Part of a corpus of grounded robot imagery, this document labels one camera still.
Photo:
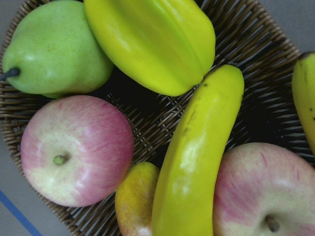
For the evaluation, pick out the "orange red mango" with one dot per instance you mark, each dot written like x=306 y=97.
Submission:
x=134 y=200

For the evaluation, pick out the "red apple upper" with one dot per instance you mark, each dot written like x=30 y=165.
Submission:
x=76 y=151

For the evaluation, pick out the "yellow starfruit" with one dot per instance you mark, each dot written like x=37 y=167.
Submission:
x=167 y=46

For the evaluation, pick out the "yellow banana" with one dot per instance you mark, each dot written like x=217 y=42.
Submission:
x=184 y=196

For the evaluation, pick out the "yellow banana basket edge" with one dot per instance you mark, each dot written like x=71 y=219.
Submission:
x=303 y=91

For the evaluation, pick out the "red apple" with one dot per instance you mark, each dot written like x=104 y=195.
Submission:
x=264 y=190
x=76 y=151

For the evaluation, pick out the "woven brown fruit basket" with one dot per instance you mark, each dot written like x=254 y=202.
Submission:
x=247 y=37

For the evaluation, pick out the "green apple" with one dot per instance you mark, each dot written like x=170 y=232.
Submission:
x=53 y=52

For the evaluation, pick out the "red apple lower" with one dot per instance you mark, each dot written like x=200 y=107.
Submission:
x=264 y=190

